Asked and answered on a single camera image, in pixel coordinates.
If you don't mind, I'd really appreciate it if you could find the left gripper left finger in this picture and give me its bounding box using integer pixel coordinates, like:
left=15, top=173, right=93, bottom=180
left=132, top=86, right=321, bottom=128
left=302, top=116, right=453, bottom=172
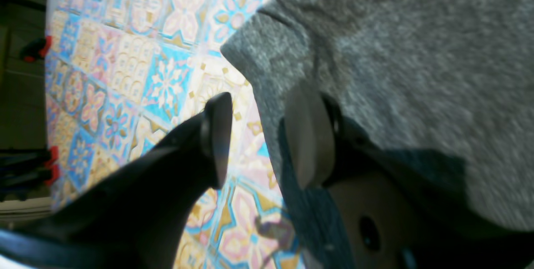
left=0, top=92, right=233, bottom=269

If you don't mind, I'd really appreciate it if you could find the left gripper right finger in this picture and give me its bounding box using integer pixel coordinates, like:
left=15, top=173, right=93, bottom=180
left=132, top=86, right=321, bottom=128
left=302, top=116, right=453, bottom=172
left=284, top=81, right=533, bottom=269

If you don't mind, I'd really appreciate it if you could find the grey t-shirt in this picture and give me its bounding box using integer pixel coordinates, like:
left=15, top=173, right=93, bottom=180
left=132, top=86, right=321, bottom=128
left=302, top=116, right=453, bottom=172
left=220, top=0, right=534, bottom=269

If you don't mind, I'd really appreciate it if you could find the patterned tablecloth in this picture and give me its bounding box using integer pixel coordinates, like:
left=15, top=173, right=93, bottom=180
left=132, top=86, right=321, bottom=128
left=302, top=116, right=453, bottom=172
left=45, top=0, right=305, bottom=269

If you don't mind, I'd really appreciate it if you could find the red black clamp upper left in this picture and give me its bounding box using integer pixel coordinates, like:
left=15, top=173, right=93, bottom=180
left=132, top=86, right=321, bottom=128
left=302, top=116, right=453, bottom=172
left=19, top=36, right=52, bottom=63

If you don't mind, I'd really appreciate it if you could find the black clamp lower left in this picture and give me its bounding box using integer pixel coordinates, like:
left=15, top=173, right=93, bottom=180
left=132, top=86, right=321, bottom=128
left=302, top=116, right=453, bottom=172
left=0, top=146, right=60, bottom=202

